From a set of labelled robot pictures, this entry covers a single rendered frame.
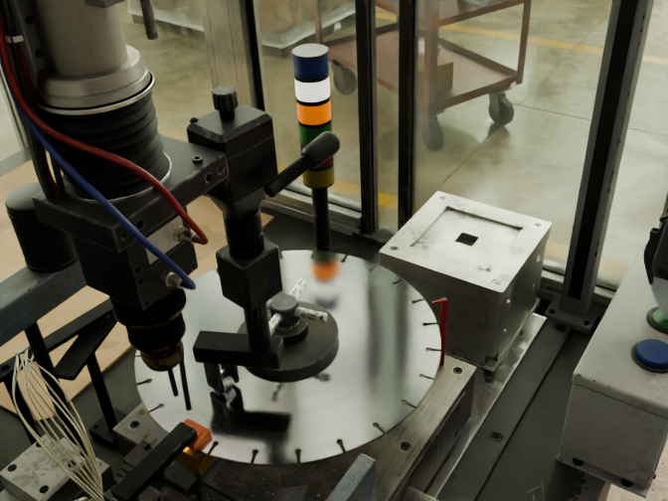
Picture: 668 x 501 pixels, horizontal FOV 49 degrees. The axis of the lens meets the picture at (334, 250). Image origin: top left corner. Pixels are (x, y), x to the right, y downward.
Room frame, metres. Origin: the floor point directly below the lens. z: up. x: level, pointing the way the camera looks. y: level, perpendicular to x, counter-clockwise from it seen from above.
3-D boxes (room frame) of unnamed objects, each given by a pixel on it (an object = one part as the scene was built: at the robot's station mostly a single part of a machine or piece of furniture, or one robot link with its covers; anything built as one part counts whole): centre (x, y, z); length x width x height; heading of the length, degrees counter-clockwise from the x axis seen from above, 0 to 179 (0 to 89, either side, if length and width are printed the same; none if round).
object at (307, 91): (0.90, 0.02, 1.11); 0.05 x 0.04 x 0.03; 55
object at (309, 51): (0.90, 0.02, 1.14); 0.05 x 0.04 x 0.03; 55
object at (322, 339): (0.60, 0.06, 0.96); 0.11 x 0.11 x 0.03
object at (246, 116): (0.52, 0.08, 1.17); 0.06 x 0.05 x 0.20; 136
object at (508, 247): (0.84, -0.19, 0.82); 0.18 x 0.18 x 0.15; 55
